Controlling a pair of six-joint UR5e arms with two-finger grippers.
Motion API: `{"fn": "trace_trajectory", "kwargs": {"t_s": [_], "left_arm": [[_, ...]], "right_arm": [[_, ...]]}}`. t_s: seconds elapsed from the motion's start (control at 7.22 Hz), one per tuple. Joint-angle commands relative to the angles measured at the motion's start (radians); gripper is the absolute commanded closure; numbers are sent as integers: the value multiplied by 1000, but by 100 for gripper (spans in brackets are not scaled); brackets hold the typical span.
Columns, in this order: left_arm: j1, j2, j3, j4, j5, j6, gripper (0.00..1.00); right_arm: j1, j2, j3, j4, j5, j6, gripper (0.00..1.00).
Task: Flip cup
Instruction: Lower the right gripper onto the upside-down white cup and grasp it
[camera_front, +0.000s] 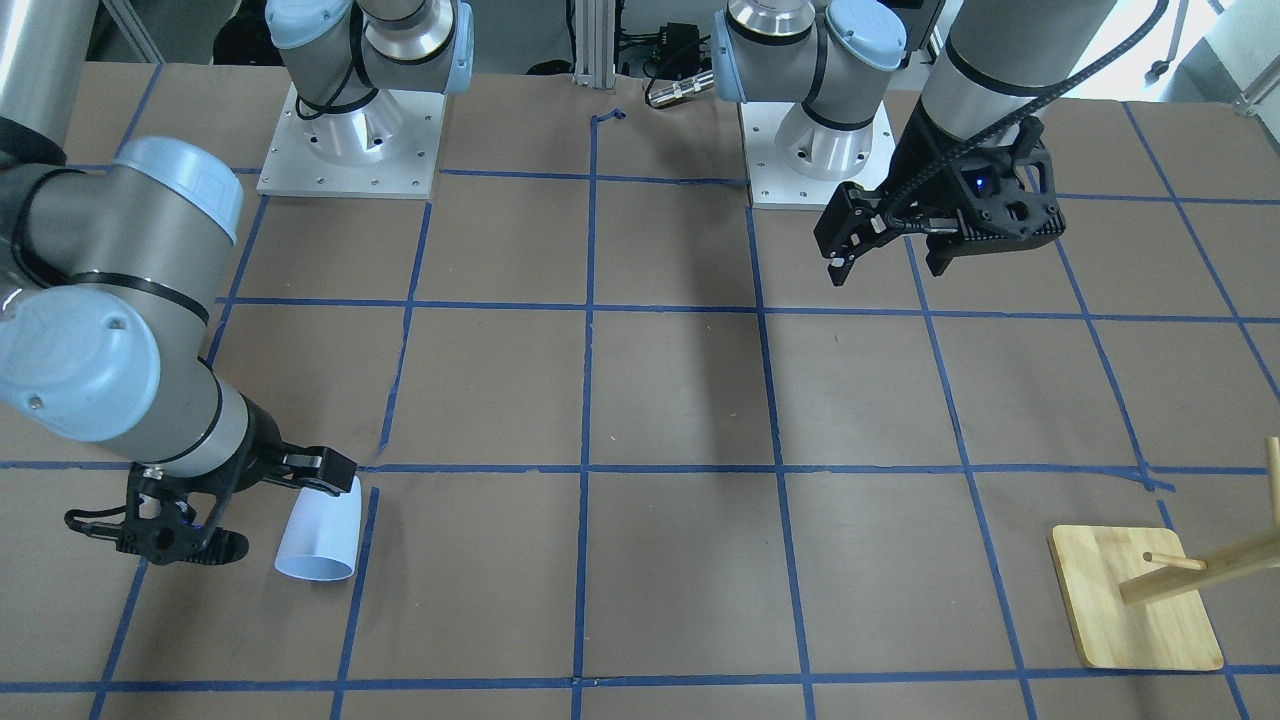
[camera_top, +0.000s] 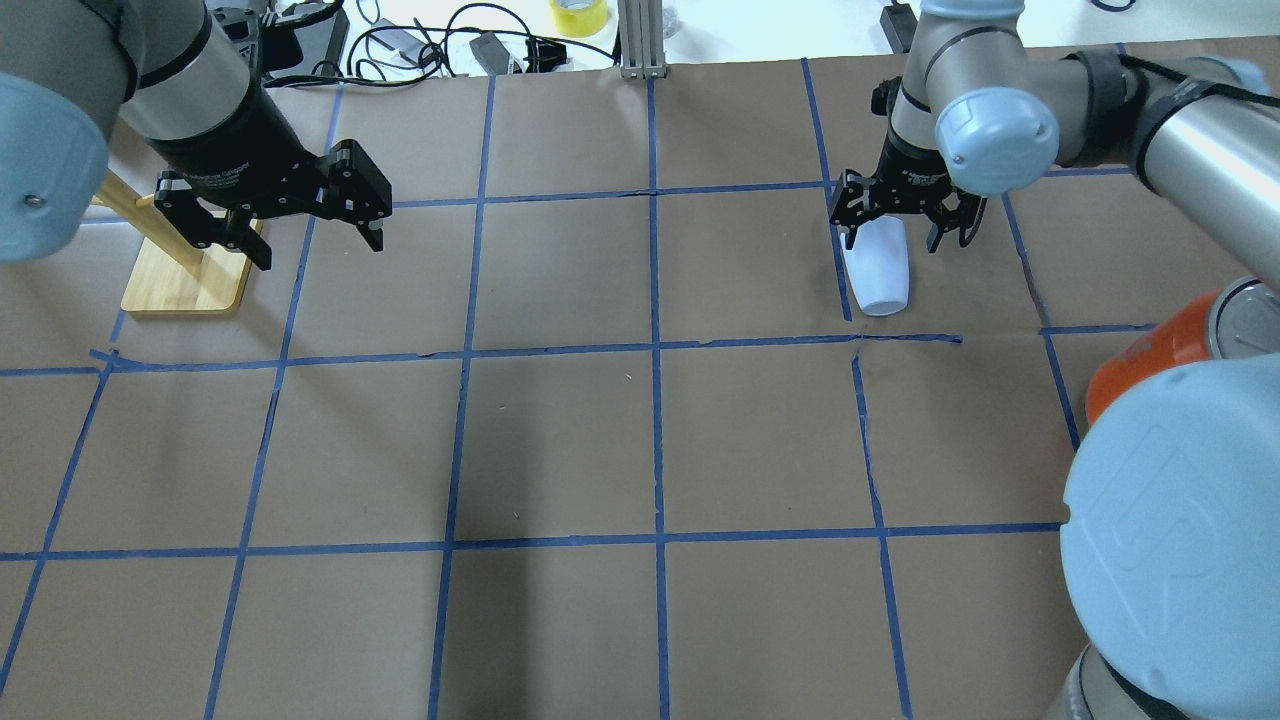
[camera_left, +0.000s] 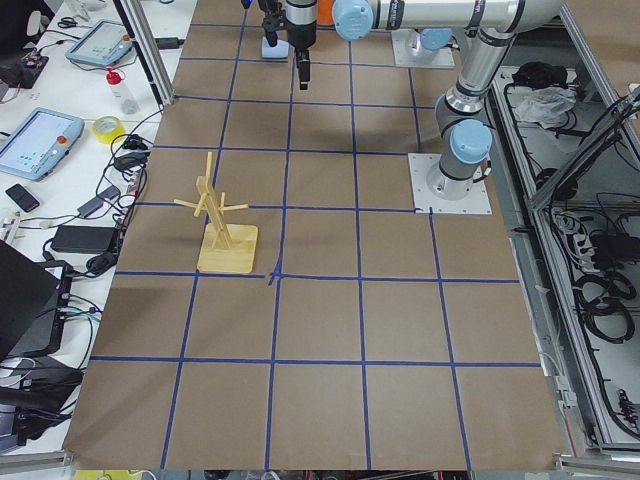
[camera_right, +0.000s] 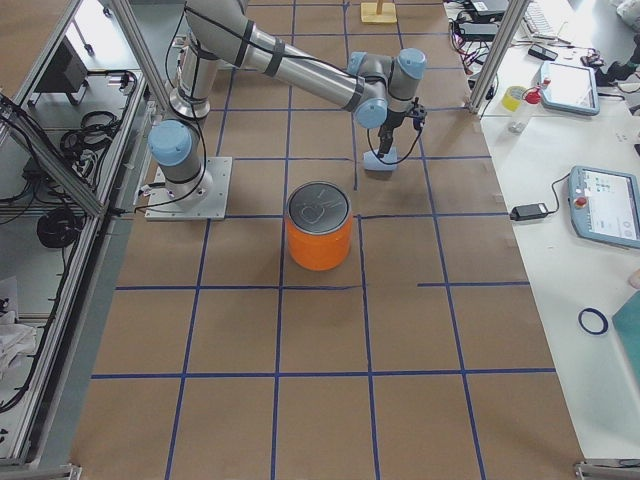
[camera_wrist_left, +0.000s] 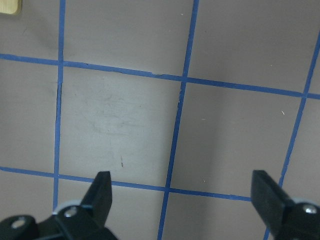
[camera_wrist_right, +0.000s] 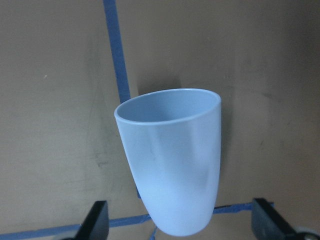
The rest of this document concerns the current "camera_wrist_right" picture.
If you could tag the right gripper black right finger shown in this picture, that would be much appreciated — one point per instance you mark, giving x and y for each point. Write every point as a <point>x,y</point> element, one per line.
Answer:
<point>268,224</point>

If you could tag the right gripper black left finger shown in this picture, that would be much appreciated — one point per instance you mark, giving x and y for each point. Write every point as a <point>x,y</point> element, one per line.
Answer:
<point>96,223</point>

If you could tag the light blue plastic cup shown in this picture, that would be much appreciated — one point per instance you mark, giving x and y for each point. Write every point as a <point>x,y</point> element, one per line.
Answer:
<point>172,142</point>

